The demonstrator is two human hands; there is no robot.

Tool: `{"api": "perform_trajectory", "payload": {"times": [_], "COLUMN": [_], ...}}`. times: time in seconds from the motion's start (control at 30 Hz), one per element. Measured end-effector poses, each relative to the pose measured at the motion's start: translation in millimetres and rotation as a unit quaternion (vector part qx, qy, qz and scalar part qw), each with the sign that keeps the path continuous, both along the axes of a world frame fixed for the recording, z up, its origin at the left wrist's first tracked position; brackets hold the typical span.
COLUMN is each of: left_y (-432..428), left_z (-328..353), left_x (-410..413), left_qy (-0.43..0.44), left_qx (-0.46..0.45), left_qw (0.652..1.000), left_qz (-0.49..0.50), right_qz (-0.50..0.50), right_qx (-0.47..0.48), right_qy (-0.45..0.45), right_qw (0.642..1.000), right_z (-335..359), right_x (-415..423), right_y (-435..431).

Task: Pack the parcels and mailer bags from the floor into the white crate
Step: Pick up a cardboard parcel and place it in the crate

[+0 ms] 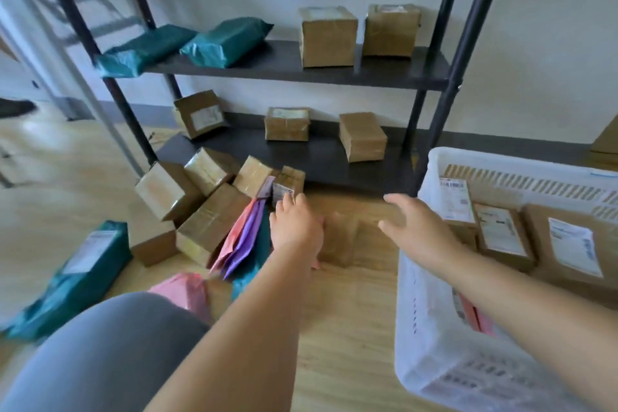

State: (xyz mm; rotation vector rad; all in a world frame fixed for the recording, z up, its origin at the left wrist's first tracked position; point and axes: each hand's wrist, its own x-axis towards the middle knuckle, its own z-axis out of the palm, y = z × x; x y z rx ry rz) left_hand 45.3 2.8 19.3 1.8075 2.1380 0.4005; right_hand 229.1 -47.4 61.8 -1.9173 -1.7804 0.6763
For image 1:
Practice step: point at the person's left hand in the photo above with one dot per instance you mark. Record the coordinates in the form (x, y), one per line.
(297, 228)

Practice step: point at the person's right hand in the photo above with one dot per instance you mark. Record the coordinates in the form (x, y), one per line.
(425, 238)

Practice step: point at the small cardboard parcel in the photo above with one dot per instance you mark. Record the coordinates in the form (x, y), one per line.
(456, 199)

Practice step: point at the long white label cardboard box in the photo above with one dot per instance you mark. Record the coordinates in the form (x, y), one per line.
(502, 233)

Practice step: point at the taped box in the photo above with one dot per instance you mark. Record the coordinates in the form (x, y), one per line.
(287, 129)

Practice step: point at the plain brown box shelf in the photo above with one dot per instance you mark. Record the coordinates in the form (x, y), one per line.
(364, 139)

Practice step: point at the white plastic crate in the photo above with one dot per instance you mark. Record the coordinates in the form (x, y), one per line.
(434, 368)

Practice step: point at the pink purple teal mailers pile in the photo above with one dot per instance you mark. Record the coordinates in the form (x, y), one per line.
(183, 293)

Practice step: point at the pile of cardboard parcels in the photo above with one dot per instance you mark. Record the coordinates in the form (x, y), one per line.
(164, 189)

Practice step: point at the labelled box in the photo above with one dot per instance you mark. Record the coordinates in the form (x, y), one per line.
(193, 107)

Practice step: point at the tall brown cardboard box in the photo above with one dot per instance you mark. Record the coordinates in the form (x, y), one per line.
(328, 40)

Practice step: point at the small square cardboard box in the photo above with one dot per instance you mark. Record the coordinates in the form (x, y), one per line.
(391, 32)

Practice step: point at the person's left forearm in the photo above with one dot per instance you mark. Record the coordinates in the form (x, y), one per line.
(241, 344)

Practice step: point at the person's right forearm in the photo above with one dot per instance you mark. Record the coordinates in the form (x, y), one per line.
(541, 320)

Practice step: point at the person's left leg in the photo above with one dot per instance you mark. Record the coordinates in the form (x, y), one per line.
(96, 358)

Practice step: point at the black metal shelf rack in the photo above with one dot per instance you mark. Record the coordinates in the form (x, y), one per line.
(338, 160)

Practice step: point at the crumpled clear tape scrap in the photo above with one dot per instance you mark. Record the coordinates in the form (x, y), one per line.
(157, 136)

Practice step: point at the black flat object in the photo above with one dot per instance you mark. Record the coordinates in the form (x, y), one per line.
(17, 108)

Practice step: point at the beige door frame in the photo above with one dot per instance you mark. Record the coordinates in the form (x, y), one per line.
(608, 141)

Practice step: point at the grey metal frame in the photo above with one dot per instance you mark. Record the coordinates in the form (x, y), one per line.
(96, 102)

